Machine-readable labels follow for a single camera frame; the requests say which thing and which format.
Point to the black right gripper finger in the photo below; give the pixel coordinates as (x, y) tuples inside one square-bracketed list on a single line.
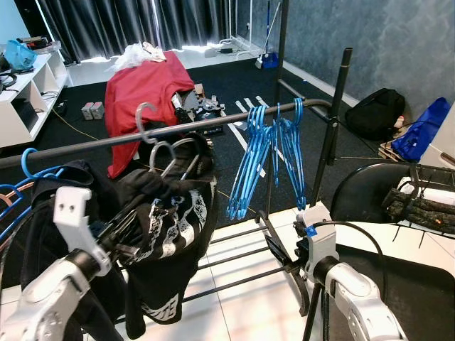
[(277, 250)]

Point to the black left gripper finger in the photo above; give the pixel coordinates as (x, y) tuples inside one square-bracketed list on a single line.
[(153, 226), (144, 204)]

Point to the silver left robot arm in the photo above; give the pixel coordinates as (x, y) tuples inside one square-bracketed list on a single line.
[(43, 298)]

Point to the grey clothes hanger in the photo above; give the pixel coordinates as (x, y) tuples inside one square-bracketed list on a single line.
[(163, 143), (138, 119)]

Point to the blue plastic clothes hanger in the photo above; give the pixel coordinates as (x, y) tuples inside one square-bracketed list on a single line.
[(25, 163), (242, 185), (293, 163), (259, 153)]

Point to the black chair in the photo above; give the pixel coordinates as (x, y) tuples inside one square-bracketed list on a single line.
[(362, 192)]

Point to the small grey box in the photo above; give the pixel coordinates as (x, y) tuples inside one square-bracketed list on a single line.
[(87, 111), (99, 110)]

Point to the red cloth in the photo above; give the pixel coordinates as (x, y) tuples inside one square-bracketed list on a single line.
[(142, 92)]

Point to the black floor equipment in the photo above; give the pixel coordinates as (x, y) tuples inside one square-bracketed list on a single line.
[(206, 110)]

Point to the camouflage fabric pouch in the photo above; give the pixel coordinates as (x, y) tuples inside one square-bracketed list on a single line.
[(419, 209)]

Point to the white crumpled cloth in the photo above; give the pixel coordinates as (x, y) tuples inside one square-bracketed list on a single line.
[(135, 57)]

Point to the black backpack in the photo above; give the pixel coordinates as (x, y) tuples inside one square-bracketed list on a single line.
[(377, 114)]

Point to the white shelf unit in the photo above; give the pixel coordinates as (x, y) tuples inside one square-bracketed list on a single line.
[(39, 78)]

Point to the blue fabric bag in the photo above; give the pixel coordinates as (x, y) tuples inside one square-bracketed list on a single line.
[(423, 131)]

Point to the dark striped curtain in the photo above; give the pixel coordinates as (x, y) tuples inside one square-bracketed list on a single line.
[(142, 25)]

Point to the blue floor mop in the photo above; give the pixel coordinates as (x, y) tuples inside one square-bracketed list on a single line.
[(269, 60)]

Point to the light blue bag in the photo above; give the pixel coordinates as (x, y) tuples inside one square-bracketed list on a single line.
[(20, 55)]

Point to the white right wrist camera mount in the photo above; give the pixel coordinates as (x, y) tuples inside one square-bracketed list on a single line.
[(320, 245)]

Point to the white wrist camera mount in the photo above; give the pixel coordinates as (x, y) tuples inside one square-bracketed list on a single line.
[(75, 209), (320, 245)]

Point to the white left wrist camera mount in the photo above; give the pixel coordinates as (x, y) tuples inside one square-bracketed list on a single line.
[(75, 209)]

